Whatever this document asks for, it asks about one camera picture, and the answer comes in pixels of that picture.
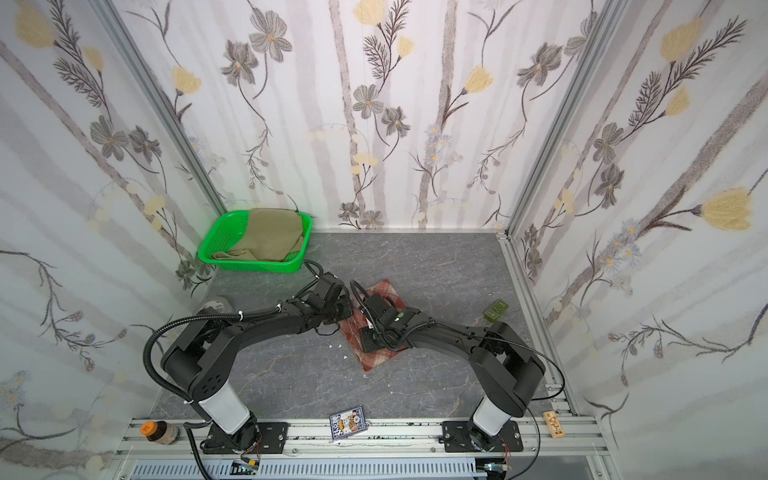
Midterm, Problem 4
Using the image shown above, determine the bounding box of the red plaid skirt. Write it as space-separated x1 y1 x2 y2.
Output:
340 279 405 372

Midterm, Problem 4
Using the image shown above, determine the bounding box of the olive khaki skirt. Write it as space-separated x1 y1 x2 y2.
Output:
211 209 304 262

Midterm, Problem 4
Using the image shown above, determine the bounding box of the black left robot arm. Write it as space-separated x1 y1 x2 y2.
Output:
142 261 352 451

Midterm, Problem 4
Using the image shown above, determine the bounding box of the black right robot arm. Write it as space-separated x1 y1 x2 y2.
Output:
351 281 551 450

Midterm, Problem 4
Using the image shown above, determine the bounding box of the blue patterned card box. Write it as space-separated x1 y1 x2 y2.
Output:
329 406 369 441

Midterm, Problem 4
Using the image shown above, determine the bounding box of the small green box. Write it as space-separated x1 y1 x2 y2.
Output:
483 299 509 323

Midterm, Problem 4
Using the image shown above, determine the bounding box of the clear tape roll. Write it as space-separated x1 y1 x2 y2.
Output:
196 296 234 314

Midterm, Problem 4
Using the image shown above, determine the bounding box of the green plastic basket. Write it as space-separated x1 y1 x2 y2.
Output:
197 210 313 273

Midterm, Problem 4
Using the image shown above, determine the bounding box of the small wooden block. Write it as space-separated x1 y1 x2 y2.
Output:
542 411 565 438

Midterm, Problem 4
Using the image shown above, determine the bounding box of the white slotted cable duct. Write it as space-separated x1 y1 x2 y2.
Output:
128 458 490 480

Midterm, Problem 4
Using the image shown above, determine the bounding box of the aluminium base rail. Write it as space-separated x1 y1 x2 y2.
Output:
115 417 609 459

